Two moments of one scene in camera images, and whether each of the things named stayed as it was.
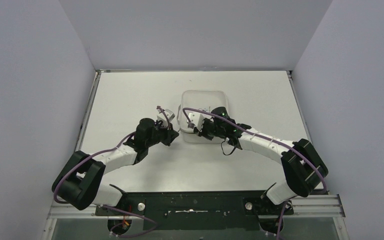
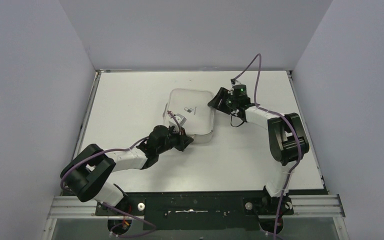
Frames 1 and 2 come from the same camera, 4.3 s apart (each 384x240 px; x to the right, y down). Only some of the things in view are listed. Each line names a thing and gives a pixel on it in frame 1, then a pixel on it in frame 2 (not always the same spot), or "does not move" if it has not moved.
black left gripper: (169, 136) -> (179, 140)
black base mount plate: (228, 210) does not move
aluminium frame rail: (317, 206) does not move
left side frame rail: (65, 211) does not move
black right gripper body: (221, 131) -> (236, 103)
